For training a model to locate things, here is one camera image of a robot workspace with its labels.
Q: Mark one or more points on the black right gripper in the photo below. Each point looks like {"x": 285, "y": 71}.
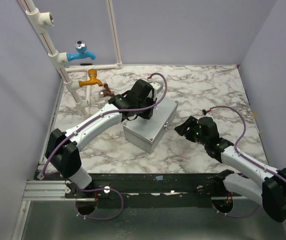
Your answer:
{"x": 191, "y": 127}

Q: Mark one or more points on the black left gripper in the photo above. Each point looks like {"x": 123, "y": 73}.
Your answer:
{"x": 146, "y": 116}

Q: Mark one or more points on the grey metal medicine box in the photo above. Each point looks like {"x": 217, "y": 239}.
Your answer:
{"x": 146, "y": 134}

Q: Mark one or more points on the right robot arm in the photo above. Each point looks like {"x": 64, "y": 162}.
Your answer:
{"x": 261, "y": 183}

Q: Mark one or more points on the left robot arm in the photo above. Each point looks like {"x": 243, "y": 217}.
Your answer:
{"x": 64, "y": 147}

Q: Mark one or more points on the brown faucet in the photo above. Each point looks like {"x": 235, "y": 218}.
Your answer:
{"x": 106, "y": 92}

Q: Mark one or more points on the orange plastic faucet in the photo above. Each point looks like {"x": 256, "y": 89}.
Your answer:
{"x": 93, "y": 80}

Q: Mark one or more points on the blue plastic faucet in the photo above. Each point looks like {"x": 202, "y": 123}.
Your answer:
{"x": 82, "y": 52}

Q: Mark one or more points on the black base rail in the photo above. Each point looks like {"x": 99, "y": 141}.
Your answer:
{"x": 153, "y": 190}

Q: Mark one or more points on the white pvc pipe frame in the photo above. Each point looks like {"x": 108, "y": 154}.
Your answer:
{"x": 41, "y": 21}

